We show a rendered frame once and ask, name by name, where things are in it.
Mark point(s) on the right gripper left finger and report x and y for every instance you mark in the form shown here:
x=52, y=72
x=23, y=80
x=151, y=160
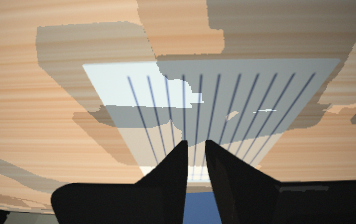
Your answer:
x=148, y=201

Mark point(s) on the blue plastic crate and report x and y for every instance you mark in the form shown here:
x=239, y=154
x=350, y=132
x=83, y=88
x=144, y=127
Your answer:
x=201, y=208

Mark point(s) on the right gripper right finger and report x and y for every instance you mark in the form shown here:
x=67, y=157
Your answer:
x=245, y=195

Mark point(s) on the white sheet of paper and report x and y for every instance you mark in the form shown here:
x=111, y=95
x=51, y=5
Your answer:
x=243, y=105

